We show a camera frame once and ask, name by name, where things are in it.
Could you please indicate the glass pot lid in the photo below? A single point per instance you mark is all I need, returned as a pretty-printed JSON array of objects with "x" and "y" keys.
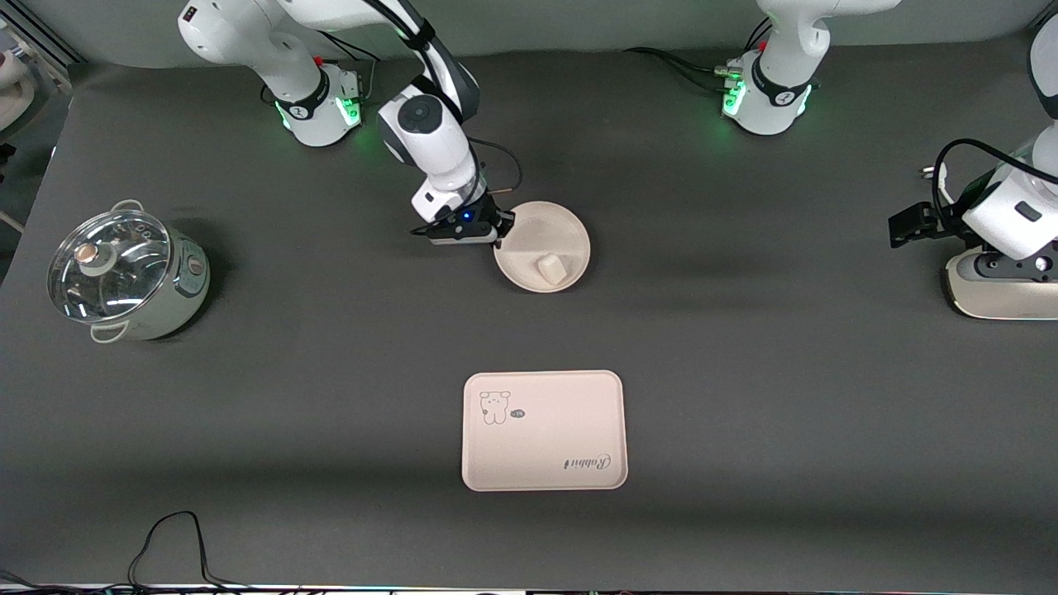
[{"x": 107, "y": 273}]

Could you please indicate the cream toaster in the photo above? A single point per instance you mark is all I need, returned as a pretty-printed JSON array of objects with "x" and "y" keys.
[{"x": 1000, "y": 302}]

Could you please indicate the round cream plate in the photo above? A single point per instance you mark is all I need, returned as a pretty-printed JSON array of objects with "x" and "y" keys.
[{"x": 545, "y": 235}]

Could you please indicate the grey aluminium frame rail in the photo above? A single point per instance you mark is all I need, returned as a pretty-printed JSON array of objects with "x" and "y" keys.
[{"x": 45, "y": 33}]

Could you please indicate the dark grey table cloth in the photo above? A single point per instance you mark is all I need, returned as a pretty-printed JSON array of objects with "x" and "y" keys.
[{"x": 331, "y": 413}]

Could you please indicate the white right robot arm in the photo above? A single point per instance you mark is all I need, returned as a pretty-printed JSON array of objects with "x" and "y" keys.
[{"x": 438, "y": 145}]

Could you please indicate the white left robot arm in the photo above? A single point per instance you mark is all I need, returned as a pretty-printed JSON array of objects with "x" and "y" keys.
[{"x": 777, "y": 107}]

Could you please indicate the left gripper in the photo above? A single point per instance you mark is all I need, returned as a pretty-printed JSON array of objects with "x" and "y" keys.
[{"x": 932, "y": 224}]

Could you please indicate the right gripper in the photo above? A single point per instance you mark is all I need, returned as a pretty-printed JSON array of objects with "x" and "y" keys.
[{"x": 489, "y": 215}]

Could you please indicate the cream rectangular rabbit tray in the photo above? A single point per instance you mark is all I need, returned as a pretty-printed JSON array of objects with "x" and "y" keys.
[{"x": 545, "y": 442}]

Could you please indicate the pale green electric pot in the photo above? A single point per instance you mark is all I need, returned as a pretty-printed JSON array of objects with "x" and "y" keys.
[{"x": 183, "y": 285}]

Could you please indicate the small white bun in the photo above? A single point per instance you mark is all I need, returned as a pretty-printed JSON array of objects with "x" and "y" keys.
[{"x": 551, "y": 269}]

